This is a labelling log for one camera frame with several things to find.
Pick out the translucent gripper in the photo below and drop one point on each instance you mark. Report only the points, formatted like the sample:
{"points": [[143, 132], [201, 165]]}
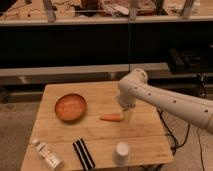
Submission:
{"points": [[127, 112]]}

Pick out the orange pepper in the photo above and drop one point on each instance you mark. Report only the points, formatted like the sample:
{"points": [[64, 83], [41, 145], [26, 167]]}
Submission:
{"points": [[112, 117]]}

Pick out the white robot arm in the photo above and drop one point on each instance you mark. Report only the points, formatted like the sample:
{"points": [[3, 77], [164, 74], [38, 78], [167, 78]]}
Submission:
{"points": [[194, 110]]}

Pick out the white paper cup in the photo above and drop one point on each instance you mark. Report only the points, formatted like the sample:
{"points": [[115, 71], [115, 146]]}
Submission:
{"points": [[121, 154]]}

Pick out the clear plastic bottle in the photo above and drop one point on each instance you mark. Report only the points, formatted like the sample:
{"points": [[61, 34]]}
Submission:
{"points": [[52, 160]]}

